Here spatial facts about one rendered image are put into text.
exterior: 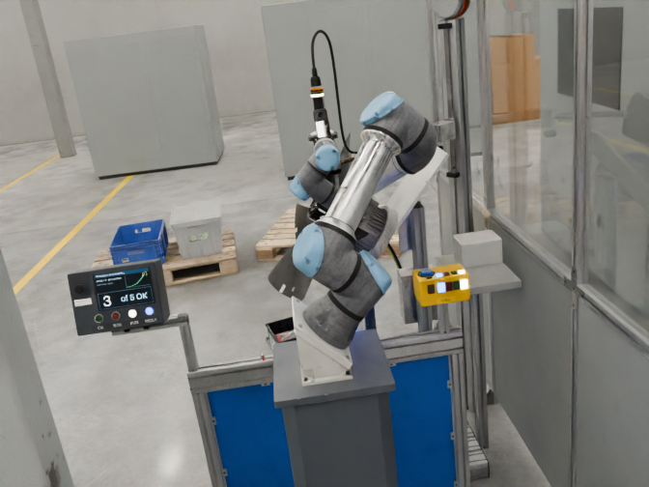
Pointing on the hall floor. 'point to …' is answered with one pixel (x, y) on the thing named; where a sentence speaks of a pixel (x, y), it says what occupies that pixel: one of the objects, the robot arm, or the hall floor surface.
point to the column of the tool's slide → (462, 209)
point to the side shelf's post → (479, 369)
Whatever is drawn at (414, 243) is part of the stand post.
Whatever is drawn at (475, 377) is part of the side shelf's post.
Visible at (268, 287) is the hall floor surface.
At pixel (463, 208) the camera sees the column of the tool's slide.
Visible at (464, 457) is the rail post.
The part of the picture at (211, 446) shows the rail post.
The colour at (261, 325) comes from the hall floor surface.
